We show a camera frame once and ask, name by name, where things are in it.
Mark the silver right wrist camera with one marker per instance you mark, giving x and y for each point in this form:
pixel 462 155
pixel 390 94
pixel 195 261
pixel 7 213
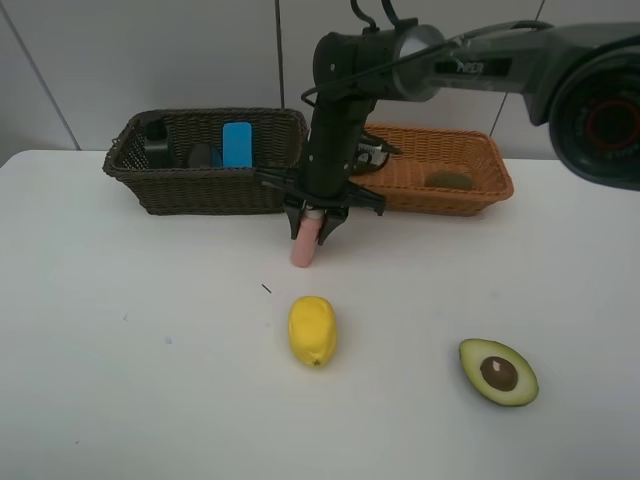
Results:
pixel 372 154

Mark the dark green pump bottle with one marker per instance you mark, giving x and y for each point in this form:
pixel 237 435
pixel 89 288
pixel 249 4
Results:
pixel 157 141

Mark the halved avocado with pit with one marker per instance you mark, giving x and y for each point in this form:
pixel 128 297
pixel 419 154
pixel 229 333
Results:
pixel 498 372

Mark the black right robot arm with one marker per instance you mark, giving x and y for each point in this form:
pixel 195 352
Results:
pixel 582 81

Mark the pink bottle white cap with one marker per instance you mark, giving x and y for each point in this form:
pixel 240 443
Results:
pixel 304 245

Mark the grey translucent plastic cup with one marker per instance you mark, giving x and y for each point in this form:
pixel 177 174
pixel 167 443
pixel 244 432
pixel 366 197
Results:
pixel 201 156

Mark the yellow lemon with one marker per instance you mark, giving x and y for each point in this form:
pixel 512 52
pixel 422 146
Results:
pixel 312 330

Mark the black and blue eraser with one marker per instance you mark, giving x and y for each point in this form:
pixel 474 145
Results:
pixel 237 147

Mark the orange wicker basket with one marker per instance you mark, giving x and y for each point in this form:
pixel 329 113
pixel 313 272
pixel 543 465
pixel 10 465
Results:
pixel 427 150

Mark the dark brown wicker basket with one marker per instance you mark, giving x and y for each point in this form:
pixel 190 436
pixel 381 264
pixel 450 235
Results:
pixel 277 139

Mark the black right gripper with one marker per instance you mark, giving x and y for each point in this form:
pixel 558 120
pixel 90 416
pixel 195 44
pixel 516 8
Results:
pixel 322 184

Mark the brown kiwi fruit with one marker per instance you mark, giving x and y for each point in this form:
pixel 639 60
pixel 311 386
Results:
pixel 449 180

